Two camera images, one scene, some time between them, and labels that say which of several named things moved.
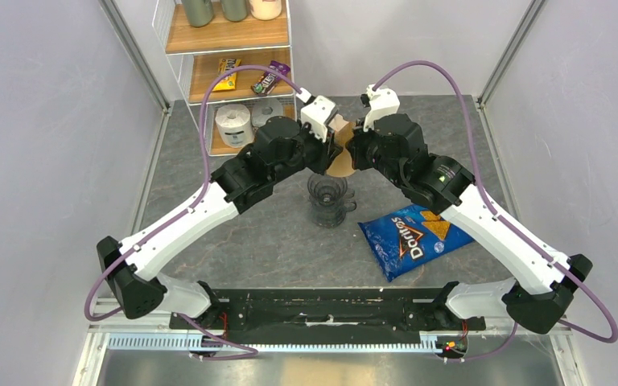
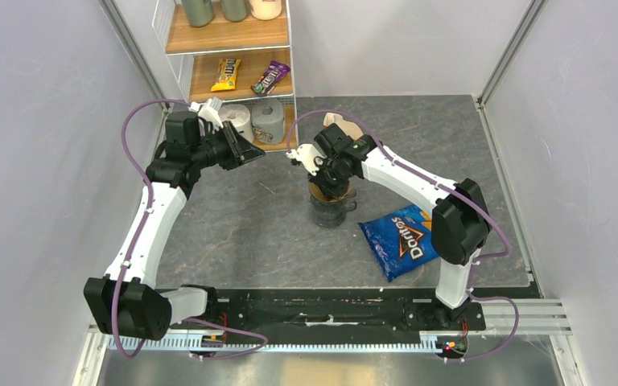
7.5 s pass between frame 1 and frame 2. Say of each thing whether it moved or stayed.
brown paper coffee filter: moved
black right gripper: moved
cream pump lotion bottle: stayed
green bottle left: stayed
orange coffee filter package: stayed
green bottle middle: stayed
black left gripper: moved
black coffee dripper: stayed
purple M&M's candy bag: stayed
